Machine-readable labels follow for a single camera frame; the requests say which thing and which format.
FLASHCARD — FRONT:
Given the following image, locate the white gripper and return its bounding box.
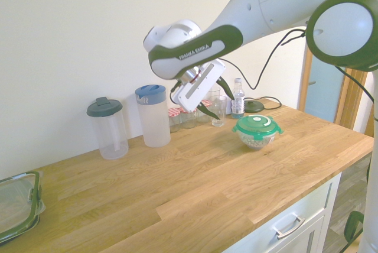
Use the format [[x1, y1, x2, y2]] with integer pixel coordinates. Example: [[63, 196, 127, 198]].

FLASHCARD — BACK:
[[172, 59, 236, 120]]

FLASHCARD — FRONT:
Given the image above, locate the green round container lid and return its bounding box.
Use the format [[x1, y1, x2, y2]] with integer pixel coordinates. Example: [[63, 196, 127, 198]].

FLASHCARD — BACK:
[[231, 113, 284, 143]]

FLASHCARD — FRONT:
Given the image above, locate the clear pitcher blue lid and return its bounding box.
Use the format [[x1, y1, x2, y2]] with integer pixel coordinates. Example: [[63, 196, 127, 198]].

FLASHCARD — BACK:
[[135, 85, 171, 148]]

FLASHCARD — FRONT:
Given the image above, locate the clear pitcher grey lid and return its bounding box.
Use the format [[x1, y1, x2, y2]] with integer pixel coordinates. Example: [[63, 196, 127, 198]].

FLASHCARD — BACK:
[[86, 96, 129, 160]]

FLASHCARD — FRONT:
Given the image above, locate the rectangular container green clip lid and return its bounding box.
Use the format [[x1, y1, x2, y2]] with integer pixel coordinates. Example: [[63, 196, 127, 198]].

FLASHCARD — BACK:
[[0, 171, 45, 244]]

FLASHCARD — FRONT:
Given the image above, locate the clear plastic water bottle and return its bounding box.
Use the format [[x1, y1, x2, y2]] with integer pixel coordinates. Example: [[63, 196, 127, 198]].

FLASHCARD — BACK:
[[230, 77, 245, 119]]

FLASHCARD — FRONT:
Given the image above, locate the dark round appliance base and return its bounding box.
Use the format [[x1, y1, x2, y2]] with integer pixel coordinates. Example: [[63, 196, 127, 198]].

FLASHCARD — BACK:
[[242, 100, 265, 114]]

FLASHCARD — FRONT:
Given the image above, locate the clear bowl with cereal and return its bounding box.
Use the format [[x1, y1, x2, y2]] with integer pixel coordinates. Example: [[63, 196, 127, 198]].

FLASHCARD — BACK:
[[237, 130, 277, 150]]

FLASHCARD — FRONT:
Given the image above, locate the wooden framed glass door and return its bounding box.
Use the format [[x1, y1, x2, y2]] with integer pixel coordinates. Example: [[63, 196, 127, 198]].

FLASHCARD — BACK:
[[297, 0, 378, 139]]

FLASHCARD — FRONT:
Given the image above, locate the white cabinet drawer front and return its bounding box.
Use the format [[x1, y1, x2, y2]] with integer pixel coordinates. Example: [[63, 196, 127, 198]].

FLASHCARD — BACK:
[[224, 173, 343, 253]]

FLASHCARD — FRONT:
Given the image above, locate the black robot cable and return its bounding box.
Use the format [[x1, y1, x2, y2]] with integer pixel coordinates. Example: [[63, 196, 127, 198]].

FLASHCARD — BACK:
[[220, 0, 375, 102]]

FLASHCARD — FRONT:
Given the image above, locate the thin black power cord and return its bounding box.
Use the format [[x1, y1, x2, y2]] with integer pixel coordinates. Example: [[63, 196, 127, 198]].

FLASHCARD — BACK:
[[245, 96, 282, 109]]

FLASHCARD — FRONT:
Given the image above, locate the metal drawer handle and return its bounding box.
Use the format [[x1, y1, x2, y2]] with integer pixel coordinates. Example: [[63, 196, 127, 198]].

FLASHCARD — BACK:
[[272, 216, 306, 240]]

